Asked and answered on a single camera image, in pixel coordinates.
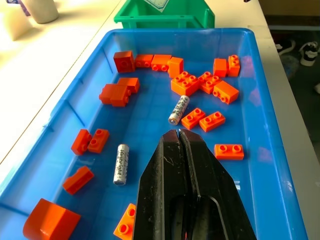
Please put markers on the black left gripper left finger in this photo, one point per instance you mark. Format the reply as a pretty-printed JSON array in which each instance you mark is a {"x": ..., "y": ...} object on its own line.
[{"x": 157, "y": 190}]

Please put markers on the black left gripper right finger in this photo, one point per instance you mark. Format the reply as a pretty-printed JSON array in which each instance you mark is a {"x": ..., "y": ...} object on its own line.
[{"x": 215, "y": 182}]

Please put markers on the green plastic bin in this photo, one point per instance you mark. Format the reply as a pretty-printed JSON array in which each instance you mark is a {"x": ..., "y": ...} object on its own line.
[{"x": 162, "y": 20}]

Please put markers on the blue plastic tray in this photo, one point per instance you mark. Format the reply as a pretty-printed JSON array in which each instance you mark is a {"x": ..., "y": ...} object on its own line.
[{"x": 150, "y": 155}]

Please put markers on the silver battery with text print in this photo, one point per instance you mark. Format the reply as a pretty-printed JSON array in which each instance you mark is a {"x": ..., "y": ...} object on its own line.
[{"x": 121, "y": 165}]

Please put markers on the silver battery with patterned print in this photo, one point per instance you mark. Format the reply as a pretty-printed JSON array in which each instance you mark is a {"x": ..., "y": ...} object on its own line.
[{"x": 179, "y": 110}]

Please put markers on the white and black shoe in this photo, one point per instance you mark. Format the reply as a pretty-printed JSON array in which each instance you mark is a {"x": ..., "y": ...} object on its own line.
[{"x": 308, "y": 53}]

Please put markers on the paper label sheet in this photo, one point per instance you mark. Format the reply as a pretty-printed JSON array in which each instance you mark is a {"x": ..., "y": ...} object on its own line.
[{"x": 157, "y": 4}]

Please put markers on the white cup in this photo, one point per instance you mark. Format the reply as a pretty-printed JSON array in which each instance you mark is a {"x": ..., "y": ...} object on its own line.
[{"x": 43, "y": 12}]

